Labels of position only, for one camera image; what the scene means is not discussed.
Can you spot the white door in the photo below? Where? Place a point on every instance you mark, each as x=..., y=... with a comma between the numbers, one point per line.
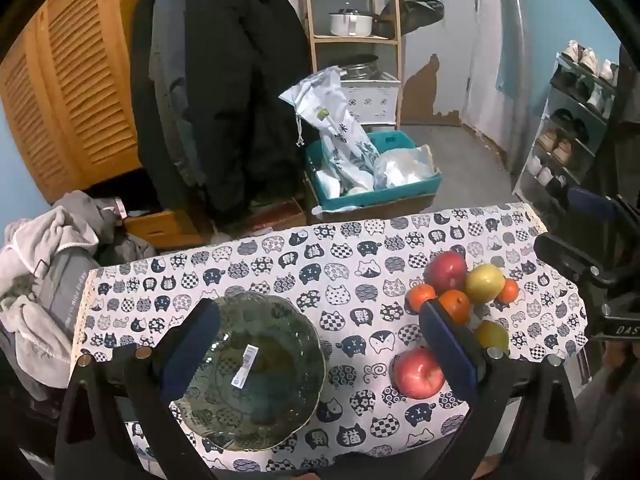
x=482, y=60

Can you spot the red apple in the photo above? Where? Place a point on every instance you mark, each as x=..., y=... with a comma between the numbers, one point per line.
x=445, y=270
x=419, y=374

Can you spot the clear plastic bag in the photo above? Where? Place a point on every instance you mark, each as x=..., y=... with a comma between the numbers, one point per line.
x=402, y=167

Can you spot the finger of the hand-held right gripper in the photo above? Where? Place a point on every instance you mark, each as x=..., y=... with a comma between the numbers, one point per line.
x=565, y=257
x=592, y=204

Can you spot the grey printed garment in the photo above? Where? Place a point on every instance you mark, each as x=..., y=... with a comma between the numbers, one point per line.
x=67, y=290

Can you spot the black coat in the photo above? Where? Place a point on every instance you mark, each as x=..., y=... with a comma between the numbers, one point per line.
x=240, y=85

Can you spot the grey jacket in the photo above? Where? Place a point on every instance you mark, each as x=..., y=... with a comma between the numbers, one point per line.
x=172, y=85

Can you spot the teal box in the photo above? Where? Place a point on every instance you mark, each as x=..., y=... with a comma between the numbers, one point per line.
x=400, y=191

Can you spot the orange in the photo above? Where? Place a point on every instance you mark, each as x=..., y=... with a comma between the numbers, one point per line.
x=456, y=305
x=509, y=291
x=421, y=297

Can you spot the grey hoodie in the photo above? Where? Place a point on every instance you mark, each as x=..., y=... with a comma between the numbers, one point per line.
x=82, y=210

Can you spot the wooden shelf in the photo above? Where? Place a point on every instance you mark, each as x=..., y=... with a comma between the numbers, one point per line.
x=315, y=20

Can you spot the steel pot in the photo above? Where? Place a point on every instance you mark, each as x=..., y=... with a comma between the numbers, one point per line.
x=361, y=66

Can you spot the cat-print tablecloth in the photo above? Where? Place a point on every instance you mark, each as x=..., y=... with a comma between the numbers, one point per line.
x=350, y=280

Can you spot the white printed rice bag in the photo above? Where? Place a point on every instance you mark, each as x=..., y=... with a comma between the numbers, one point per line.
x=330, y=120

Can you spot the wooden drawer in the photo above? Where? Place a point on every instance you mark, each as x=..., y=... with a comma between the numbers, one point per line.
x=160, y=227

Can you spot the dark hanging bag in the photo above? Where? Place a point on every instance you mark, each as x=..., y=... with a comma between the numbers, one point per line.
x=412, y=5

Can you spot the wooden louvered cabinet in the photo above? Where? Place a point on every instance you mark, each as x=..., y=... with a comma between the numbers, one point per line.
x=65, y=90

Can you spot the group of assorted shoes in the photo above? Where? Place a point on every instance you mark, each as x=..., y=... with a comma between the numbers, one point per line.
x=562, y=150

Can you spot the white patterned box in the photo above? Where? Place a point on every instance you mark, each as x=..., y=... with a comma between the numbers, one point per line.
x=372, y=100

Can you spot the green glass bowl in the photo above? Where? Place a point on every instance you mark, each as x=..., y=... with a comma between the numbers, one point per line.
x=270, y=395

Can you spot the metal shoe rack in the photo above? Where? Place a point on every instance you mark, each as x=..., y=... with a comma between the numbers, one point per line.
x=532, y=170

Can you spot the white pot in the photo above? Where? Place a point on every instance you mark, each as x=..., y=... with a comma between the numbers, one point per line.
x=350, y=24

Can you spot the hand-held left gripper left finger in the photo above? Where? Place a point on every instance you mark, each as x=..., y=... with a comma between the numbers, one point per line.
x=192, y=347

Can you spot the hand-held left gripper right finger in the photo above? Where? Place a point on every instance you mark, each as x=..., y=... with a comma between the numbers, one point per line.
x=445, y=350

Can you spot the pile of grey clothes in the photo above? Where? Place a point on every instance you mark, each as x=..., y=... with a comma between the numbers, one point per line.
x=35, y=240

